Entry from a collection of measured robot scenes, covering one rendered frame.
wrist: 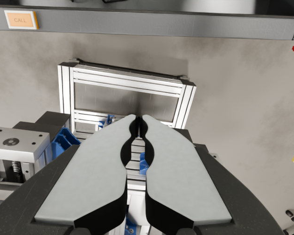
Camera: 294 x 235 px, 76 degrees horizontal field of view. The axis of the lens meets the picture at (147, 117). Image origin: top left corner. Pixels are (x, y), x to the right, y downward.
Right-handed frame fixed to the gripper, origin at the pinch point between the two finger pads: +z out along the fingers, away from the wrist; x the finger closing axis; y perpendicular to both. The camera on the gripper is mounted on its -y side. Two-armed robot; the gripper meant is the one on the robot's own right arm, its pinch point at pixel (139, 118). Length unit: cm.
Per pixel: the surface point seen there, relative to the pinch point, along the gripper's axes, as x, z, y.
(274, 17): 25.4, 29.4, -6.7
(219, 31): 15.1, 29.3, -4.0
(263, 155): 114, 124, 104
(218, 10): 18.3, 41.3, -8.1
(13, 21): -23.8, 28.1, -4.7
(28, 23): -21.2, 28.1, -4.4
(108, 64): -24, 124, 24
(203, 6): 14.5, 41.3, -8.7
